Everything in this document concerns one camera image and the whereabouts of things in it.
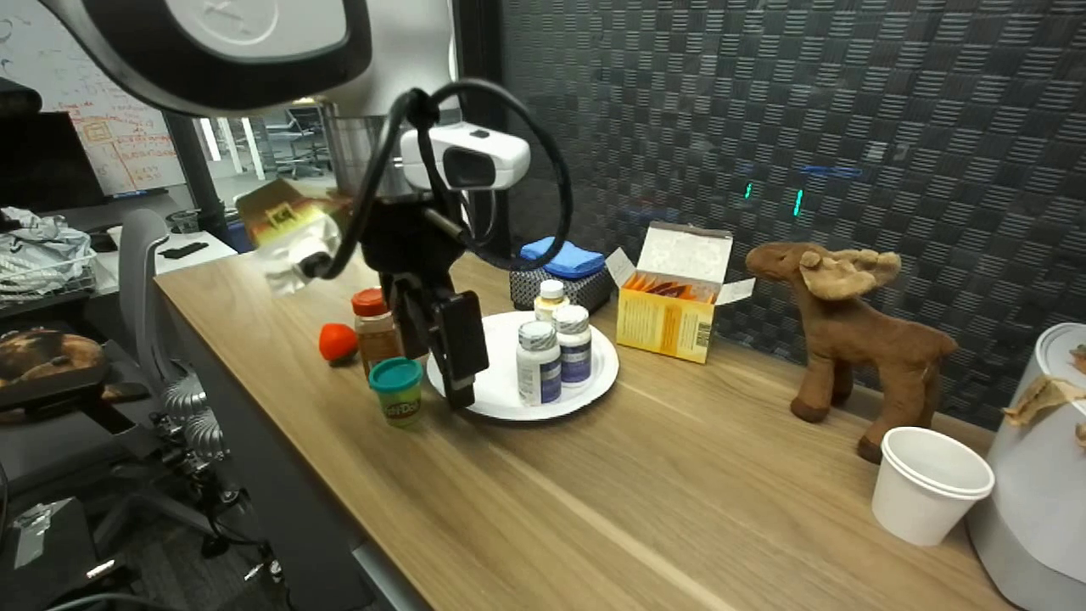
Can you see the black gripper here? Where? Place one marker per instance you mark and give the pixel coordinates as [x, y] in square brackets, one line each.
[411, 243]

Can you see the brown spice bottle orange cap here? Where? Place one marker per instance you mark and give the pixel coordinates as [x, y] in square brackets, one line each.
[373, 339]

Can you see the small tub teal lid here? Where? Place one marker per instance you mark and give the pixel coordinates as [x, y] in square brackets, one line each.
[396, 392]

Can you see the white bottle blue label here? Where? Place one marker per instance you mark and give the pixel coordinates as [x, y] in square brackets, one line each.
[537, 369]
[574, 350]

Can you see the white bottle yellow label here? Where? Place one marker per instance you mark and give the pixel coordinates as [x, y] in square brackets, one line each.
[549, 300]

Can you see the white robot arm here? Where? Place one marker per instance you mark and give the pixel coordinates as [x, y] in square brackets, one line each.
[226, 45]

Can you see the white round plate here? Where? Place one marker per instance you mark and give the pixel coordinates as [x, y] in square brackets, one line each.
[495, 392]

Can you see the orange red ball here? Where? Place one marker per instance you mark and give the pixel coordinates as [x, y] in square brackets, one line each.
[336, 345]

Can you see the blue folded cloth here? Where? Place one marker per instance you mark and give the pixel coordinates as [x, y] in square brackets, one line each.
[560, 260]

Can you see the yellow open tea box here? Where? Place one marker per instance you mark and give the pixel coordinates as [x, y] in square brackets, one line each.
[667, 317]

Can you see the grey office chair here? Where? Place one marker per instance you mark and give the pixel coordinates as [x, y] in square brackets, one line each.
[144, 317]

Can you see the whiteboard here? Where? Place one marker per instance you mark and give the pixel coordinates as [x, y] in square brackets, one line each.
[118, 139]

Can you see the grey clothes pile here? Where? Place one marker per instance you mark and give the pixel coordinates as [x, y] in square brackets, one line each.
[46, 256]

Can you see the brown moose plush toy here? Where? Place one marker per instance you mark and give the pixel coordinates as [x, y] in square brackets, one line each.
[858, 341]

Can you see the white paper cup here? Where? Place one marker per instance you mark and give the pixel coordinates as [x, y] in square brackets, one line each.
[928, 492]

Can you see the white jug container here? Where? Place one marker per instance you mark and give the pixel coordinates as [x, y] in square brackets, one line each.
[1039, 487]

